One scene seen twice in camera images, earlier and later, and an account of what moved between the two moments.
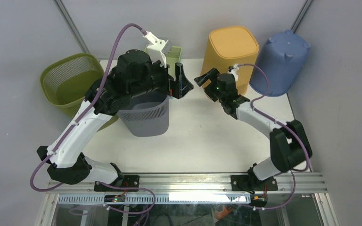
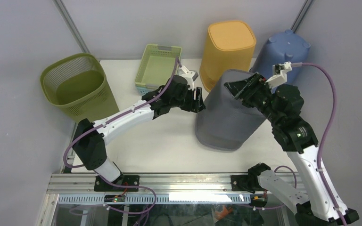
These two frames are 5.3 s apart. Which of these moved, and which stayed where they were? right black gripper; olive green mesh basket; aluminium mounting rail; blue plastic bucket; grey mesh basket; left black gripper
Moved: left black gripper; grey mesh basket; right black gripper
Stayed: blue plastic bucket; aluminium mounting rail; olive green mesh basket
